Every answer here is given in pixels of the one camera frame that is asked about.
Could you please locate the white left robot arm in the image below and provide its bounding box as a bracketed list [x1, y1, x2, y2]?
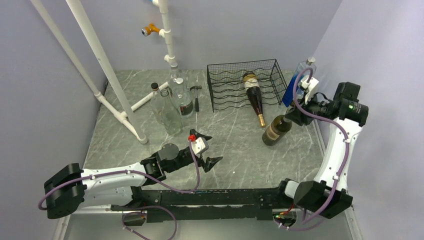
[37, 129, 222, 219]

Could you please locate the aluminium extrusion rail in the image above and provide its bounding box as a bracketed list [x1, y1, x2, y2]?
[53, 206, 363, 240]

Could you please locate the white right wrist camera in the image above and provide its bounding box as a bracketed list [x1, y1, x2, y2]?
[298, 74, 319, 105]

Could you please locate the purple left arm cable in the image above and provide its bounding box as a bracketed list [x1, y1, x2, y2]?
[38, 140, 202, 240]

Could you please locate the dark green wine bottle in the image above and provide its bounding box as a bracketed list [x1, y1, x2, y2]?
[262, 115, 293, 146]

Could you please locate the brown bottle gold foil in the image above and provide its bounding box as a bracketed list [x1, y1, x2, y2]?
[242, 71, 267, 128]

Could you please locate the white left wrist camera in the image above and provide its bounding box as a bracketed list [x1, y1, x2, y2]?
[188, 134, 210, 156]

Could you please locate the white pvc pipe frame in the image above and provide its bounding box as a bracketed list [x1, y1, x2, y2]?
[30, 0, 179, 145]

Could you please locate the black wire wine rack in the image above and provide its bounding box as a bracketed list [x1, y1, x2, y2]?
[206, 59, 288, 112]

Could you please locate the clear glass bottle silver cap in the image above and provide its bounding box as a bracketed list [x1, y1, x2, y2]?
[171, 77, 194, 119]

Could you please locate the small black handled hammer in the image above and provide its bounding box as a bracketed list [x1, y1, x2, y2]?
[190, 85, 202, 112]

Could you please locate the clear bottle red black label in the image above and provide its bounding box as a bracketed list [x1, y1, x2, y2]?
[150, 82, 164, 125]

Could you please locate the blue square glass bottle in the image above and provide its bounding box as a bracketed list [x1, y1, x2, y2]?
[281, 56, 317, 107]

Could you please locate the clear bottle black gold label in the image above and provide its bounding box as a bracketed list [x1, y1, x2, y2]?
[160, 89, 183, 136]

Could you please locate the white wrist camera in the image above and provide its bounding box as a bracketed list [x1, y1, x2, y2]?
[188, 134, 210, 156]
[298, 74, 319, 105]

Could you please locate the clear round glass bottle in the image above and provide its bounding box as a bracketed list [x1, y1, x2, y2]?
[167, 62, 180, 96]

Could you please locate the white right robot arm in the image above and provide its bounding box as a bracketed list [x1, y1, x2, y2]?
[275, 82, 369, 219]

